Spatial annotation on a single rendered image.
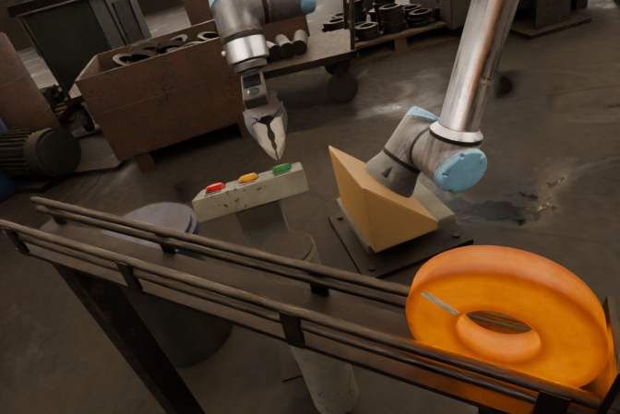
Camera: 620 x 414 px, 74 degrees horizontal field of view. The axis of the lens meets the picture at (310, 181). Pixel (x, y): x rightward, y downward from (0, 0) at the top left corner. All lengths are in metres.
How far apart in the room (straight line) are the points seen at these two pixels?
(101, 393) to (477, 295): 1.32
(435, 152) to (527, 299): 0.91
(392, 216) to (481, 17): 0.59
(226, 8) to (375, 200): 0.67
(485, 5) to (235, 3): 0.61
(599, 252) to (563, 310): 1.19
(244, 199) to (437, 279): 0.57
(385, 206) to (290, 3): 0.64
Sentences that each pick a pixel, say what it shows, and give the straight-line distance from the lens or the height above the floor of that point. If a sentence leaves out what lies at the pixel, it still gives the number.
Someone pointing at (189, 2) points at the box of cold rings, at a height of 0.70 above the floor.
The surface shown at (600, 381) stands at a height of 0.68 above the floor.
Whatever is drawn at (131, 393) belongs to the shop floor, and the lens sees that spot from 1.47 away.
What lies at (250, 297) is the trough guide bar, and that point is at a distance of 0.48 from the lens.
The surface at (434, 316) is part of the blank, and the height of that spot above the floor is 0.72.
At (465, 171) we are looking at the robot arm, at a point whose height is 0.35.
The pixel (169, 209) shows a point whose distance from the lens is 1.28.
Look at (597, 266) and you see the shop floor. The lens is 1.51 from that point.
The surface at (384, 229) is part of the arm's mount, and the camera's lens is 1.30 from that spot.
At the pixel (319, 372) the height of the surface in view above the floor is 0.20.
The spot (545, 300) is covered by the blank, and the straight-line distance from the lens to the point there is 0.36.
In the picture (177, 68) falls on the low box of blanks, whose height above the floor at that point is 0.53.
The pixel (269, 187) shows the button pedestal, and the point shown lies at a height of 0.60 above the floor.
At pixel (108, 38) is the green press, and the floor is 0.51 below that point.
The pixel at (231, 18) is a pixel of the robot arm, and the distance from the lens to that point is 0.89.
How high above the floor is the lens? 1.04
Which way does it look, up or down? 31 degrees down
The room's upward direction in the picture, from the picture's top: 15 degrees counter-clockwise
